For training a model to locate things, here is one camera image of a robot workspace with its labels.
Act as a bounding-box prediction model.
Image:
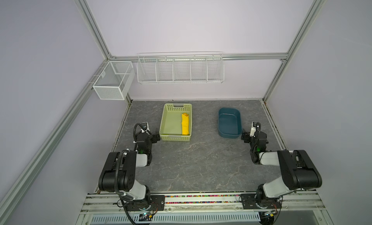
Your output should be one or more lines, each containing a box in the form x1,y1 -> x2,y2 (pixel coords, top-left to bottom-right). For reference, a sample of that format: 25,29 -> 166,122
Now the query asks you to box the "yellow paper napkin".
181,113 -> 189,136

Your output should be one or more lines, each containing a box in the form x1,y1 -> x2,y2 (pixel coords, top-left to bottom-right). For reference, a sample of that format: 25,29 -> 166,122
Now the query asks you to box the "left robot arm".
98,122 -> 160,204

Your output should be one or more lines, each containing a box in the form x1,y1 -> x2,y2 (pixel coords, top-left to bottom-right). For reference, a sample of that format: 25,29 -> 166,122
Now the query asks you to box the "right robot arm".
241,122 -> 323,208

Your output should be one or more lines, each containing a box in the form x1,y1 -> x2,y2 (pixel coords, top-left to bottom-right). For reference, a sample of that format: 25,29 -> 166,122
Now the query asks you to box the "green plastic basket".
159,103 -> 192,142

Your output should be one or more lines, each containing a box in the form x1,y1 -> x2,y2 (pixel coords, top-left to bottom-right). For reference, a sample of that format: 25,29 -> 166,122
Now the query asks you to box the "teal plastic tray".
218,107 -> 243,139

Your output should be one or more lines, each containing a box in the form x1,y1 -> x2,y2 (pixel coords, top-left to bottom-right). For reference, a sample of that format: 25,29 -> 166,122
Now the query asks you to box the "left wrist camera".
141,122 -> 151,134

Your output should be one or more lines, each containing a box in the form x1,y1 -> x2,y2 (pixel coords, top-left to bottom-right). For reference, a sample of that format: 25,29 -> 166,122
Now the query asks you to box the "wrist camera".
250,122 -> 260,137
141,122 -> 151,134

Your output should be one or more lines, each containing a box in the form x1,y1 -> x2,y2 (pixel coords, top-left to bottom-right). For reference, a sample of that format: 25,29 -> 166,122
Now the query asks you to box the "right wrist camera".
250,122 -> 260,137

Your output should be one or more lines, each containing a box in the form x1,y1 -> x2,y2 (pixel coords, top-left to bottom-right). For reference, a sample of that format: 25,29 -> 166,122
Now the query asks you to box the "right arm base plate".
238,193 -> 282,210

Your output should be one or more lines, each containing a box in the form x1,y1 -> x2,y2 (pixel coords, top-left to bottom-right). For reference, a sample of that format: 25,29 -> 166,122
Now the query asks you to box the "white mesh wall box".
93,61 -> 135,101

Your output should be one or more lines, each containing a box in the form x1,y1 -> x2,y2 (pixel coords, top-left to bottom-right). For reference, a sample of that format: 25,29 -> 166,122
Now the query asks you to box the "white wire wall rack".
137,52 -> 225,84

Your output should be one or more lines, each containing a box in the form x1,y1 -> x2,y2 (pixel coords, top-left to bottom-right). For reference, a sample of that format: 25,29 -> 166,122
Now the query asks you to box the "white vented cable duct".
90,211 -> 261,225

